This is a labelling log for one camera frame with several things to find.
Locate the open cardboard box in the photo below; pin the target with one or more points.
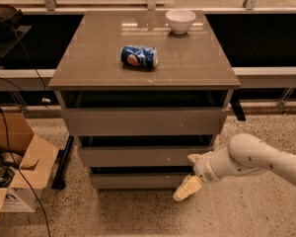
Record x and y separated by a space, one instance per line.
26 162

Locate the grey top drawer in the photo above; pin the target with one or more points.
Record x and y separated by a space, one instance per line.
110 122

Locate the white bowl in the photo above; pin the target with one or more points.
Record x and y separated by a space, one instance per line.
180 20

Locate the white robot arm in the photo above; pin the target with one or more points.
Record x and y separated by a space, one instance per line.
244 155

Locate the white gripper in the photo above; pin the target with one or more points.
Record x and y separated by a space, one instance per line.
203 167

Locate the black floor bar left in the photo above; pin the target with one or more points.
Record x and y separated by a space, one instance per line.
63 156

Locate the blue Pepsi can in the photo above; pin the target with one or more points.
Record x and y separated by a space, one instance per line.
139 55

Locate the grey drawer cabinet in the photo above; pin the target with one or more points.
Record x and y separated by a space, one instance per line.
140 98

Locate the grey drawer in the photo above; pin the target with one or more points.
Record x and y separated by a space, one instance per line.
136 182
138 156
110 122

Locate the black floor bar right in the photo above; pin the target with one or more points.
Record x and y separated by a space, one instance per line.
236 107

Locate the dark object on shelf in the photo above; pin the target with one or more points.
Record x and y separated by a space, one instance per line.
9 19

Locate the grey middle drawer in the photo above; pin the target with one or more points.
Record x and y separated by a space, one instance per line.
138 156

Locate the black floor bar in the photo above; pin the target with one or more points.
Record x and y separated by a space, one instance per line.
63 156
236 107

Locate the grey bottom drawer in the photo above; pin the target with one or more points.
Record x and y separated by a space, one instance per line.
136 182

